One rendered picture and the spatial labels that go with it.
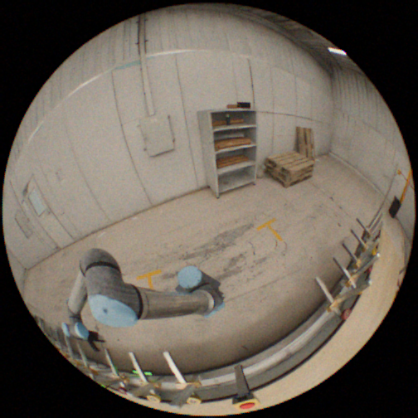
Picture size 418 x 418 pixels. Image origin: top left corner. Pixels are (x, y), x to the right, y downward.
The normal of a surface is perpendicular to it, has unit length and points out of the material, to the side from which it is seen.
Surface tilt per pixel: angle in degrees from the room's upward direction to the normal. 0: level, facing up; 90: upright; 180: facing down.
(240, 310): 0
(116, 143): 90
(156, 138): 90
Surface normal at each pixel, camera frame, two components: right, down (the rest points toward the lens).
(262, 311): -0.11, -0.72
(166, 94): 0.40, 0.60
